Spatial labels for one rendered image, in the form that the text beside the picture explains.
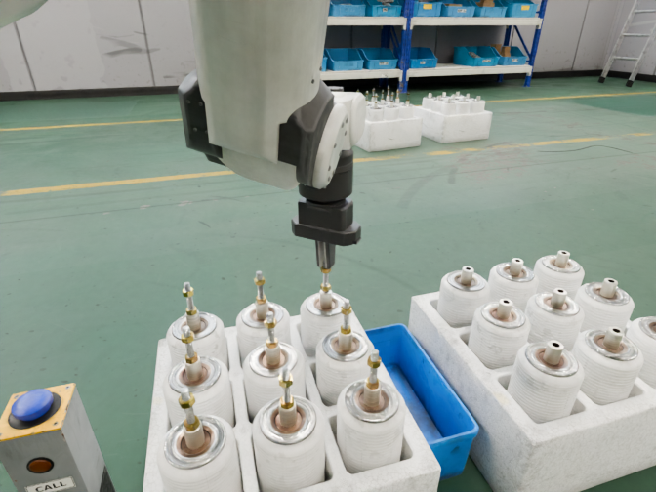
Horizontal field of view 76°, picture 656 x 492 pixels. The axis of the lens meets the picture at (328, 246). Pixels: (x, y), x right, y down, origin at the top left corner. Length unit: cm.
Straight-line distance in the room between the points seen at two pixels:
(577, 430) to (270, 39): 68
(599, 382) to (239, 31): 73
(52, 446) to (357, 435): 36
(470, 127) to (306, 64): 287
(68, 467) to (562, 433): 67
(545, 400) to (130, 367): 87
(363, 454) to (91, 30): 527
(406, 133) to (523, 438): 233
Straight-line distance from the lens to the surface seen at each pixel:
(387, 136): 277
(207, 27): 30
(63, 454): 63
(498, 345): 81
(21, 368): 126
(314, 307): 79
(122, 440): 98
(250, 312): 78
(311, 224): 69
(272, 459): 60
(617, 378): 83
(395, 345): 100
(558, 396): 75
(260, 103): 30
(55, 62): 565
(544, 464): 80
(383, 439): 62
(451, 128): 306
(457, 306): 88
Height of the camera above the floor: 71
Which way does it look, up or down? 28 degrees down
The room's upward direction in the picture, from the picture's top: straight up
